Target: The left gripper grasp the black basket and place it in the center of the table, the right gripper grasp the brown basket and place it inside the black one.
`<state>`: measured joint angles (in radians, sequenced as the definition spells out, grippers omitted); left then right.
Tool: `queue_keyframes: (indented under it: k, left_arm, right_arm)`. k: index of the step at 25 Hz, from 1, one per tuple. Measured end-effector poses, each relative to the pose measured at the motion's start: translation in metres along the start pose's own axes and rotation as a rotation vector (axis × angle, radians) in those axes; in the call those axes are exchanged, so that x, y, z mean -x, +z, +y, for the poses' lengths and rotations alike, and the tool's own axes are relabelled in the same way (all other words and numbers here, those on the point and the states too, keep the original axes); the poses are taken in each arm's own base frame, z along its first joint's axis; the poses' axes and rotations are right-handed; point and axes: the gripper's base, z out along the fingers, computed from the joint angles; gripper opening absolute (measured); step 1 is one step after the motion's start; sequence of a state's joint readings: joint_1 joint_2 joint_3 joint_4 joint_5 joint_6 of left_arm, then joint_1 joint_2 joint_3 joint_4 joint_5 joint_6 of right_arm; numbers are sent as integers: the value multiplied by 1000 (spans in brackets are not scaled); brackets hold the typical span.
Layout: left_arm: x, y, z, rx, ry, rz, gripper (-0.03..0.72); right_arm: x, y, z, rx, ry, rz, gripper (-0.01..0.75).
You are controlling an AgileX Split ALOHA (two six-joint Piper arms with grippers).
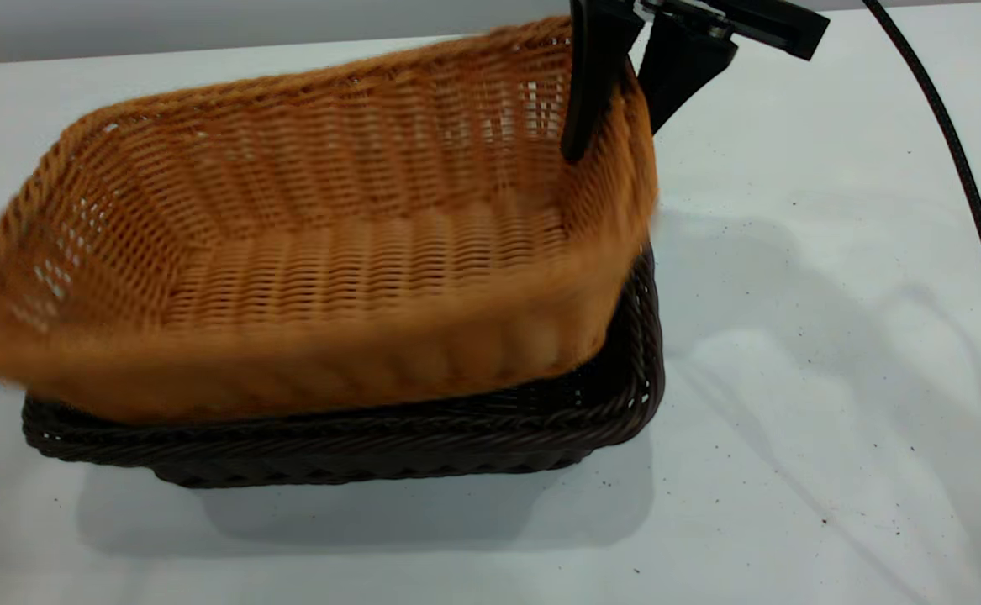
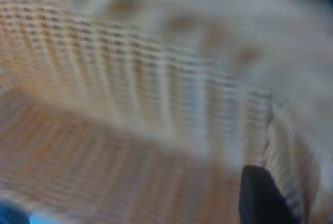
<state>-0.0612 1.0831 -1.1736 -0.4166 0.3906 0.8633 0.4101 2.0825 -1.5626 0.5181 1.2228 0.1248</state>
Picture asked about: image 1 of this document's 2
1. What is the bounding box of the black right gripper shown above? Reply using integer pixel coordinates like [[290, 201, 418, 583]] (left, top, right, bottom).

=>
[[560, 0, 831, 164]]

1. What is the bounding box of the orange wicker basket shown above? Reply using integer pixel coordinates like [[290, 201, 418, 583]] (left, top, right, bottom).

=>
[[0, 15, 659, 425]]

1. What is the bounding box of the black wicker basket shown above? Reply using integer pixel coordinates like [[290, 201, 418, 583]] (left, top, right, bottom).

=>
[[22, 244, 666, 490]]

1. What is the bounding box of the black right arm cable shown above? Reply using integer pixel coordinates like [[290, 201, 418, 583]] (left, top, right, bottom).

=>
[[862, 0, 981, 442]]

